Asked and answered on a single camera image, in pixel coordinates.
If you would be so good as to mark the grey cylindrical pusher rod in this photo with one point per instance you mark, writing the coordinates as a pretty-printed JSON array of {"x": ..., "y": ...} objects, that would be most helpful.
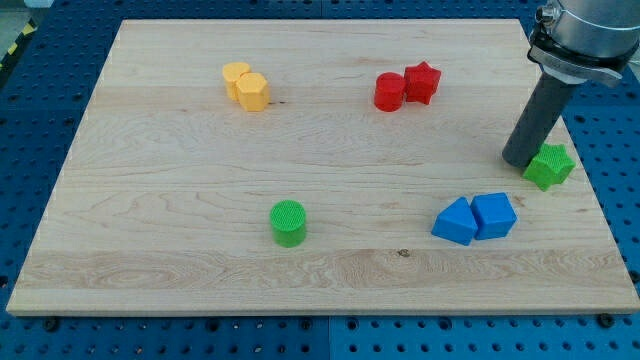
[{"x": 544, "y": 107}]

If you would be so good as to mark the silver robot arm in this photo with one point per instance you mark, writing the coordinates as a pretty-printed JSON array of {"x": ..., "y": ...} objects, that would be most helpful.
[{"x": 573, "y": 41}]

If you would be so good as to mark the wooden board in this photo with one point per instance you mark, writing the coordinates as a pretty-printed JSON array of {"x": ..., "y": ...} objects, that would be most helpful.
[{"x": 163, "y": 202}]

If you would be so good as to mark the green star block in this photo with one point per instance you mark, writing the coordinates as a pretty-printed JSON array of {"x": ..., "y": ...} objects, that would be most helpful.
[{"x": 550, "y": 166}]

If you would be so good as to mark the blue cube block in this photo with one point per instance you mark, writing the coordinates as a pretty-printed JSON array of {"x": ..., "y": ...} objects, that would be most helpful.
[{"x": 494, "y": 215}]

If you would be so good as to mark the red star block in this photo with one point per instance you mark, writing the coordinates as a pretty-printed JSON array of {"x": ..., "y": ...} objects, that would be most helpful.
[{"x": 421, "y": 82}]

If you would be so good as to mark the blue triangle block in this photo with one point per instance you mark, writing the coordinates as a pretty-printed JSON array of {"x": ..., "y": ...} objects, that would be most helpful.
[{"x": 456, "y": 223}]

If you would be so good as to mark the red cylinder block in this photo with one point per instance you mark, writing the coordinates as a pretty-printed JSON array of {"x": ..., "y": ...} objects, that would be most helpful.
[{"x": 389, "y": 91}]

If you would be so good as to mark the green cylinder block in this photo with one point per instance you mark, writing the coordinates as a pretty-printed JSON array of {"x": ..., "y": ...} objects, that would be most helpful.
[{"x": 288, "y": 223}]

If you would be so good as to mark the yellow hexagon block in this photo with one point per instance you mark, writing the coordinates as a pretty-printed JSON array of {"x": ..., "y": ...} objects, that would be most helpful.
[{"x": 253, "y": 92}]

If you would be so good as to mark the yellow cylinder block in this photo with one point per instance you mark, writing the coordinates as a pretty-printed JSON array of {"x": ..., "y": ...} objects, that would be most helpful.
[{"x": 232, "y": 72}]

